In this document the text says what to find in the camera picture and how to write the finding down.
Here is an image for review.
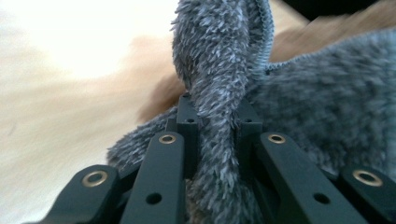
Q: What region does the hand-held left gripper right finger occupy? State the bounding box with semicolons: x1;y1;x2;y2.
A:
233;98;264;176

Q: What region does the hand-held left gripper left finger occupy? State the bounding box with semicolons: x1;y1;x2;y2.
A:
165;92;201;180

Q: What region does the grey fuzzy cloth garment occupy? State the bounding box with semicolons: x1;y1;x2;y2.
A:
106;0;396;224

